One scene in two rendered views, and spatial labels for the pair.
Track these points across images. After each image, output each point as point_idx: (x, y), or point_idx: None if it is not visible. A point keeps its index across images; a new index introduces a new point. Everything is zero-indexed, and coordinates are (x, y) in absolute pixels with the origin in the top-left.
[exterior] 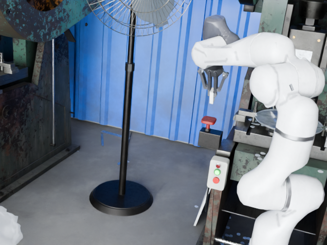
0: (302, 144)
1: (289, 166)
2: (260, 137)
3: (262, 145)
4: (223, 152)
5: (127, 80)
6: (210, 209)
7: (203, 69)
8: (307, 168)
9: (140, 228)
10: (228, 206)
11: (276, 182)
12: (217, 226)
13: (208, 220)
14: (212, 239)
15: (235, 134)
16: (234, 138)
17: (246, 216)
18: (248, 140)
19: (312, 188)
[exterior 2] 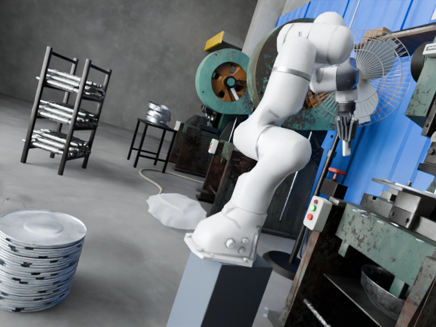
0: (279, 74)
1: (266, 98)
2: (384, 204)
3: (384, 213)
4: (333, 200)
5: (325, 163)
6: (304, 256)
7: (339, 115)
8: (410, 238)
9: (275, 281)
10: (335, 278)
11: (254, 116)
12: (307, 283)
13: (300, 268)
14: (296, 291)
15: (363, 197)
16: (361, 202)
17: (341, 289)
18: (373, 205)
19: (286, 135)
